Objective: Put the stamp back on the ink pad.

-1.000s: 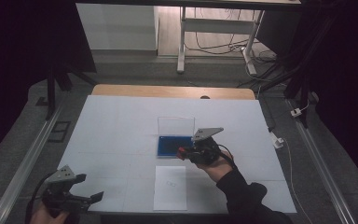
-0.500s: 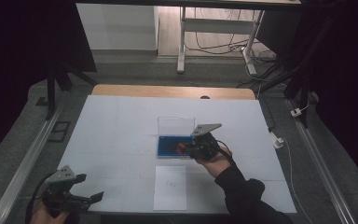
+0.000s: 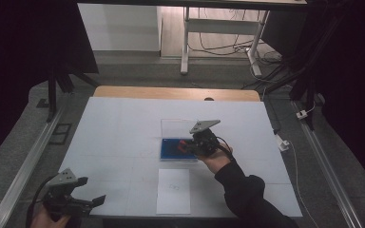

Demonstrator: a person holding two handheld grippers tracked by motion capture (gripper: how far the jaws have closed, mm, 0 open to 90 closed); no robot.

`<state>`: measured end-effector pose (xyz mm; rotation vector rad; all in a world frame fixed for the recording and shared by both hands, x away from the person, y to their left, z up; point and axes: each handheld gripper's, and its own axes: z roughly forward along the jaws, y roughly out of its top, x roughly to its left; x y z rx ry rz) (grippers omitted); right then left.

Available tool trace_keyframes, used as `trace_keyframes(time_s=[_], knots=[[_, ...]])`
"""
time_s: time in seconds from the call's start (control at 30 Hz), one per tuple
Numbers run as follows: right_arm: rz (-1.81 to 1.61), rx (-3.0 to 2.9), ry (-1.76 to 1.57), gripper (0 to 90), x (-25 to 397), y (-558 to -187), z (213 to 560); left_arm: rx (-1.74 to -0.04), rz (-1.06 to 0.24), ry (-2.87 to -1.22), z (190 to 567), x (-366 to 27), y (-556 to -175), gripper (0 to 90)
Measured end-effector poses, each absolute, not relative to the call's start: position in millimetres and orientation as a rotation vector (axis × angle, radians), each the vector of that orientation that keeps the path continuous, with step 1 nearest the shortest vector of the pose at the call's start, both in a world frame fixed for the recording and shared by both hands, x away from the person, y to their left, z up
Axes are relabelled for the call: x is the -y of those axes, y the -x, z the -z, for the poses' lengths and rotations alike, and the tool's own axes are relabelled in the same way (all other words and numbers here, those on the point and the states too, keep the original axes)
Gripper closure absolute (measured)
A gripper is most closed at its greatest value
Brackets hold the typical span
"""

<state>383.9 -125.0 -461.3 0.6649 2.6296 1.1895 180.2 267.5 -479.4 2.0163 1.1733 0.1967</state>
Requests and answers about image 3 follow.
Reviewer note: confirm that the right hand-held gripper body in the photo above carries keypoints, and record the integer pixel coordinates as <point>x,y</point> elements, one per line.
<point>206,142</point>

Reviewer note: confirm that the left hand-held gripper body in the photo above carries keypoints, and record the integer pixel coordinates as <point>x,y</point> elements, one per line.
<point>60,201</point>

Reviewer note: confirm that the red stamp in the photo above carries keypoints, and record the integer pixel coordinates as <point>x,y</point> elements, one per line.
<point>182,146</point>

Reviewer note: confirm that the blue case with clear lid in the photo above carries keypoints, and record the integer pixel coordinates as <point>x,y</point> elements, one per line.
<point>172,148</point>

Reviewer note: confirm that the person's right hand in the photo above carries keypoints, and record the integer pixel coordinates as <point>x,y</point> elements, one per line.
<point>217,161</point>

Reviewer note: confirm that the person's left hand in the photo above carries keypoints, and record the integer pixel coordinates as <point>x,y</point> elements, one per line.
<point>46,221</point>

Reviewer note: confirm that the white paper sheet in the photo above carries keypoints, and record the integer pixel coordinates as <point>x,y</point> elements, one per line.
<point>173,196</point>

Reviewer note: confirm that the wooden table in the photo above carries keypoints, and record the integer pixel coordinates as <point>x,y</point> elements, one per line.
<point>171,93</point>

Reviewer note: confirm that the large white table cover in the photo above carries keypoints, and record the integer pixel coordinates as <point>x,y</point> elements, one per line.
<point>123,142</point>

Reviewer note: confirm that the white power adapter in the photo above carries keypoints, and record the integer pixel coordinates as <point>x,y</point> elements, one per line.
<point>283,145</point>

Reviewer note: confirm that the small black floor plate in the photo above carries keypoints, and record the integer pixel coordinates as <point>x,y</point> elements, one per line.
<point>42,103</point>

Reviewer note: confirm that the black tripod stand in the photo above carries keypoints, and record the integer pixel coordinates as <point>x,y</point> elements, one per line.
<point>52,95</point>

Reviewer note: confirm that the white plug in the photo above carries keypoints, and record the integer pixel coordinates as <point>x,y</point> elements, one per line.
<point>302,114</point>

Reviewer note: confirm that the black metal stand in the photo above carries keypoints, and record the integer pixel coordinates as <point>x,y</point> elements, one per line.
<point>310,79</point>

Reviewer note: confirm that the dark curtain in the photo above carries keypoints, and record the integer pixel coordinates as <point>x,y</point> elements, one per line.
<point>355,79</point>
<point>19,63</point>

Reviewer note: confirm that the white cabinet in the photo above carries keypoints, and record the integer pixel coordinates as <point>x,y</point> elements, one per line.
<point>120,28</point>

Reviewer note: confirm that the aluminium rail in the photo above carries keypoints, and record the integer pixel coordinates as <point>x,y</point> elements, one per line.
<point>326,164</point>
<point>28,167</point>

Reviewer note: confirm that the black floor socket frame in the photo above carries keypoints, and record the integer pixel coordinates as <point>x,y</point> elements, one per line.
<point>60,134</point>

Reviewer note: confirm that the white desk frame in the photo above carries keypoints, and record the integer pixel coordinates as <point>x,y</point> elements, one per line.
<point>218,27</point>

